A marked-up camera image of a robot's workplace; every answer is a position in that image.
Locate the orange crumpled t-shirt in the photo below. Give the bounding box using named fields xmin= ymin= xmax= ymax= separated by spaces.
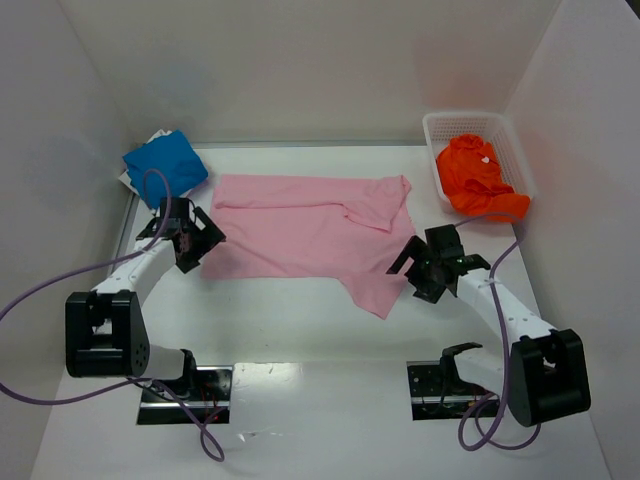
xmin=436 ymin=134 xmax=531 ymax=223

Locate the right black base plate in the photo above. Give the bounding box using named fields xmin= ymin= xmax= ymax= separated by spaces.
xmin=407 ymin=361 xmax=487 ymax=421

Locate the white perforated plastic basket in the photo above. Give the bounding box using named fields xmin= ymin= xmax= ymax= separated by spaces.
xmin=422 ymin=111 xmax=537 ymax=214

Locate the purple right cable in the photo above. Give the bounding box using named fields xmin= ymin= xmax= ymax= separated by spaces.
xmin=452 ymin=212 xmax=542 ymax=452

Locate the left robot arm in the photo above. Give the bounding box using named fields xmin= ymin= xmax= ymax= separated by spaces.
xmin=65 ymin=197 xmax=226 ymax=387

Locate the pink t-shirt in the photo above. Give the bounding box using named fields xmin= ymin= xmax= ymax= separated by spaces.
xmin=201 ymin=174 xmax=415 ymax=319

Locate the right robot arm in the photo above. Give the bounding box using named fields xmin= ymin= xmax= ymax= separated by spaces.
xmin=388 ymin=224 xmax=591 ymax=427

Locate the white folded t-shirt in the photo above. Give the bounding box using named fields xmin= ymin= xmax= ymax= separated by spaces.
xmin=117 ymin=128 xmax=201 ymax=218

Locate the blue folded t-shirt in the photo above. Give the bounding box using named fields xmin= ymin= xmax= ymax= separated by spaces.
xmin=123 ymin=130 xmax=209 ymax=209

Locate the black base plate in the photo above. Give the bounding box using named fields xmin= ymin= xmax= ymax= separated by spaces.
xmin=136 ymin=366 xmax=233 ymax=426
xmin=407 ymin=361 xmax=487 ymax=421

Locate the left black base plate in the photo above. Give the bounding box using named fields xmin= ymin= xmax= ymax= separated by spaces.
xmin=136 ymin=366 xmax=233 ymax=426

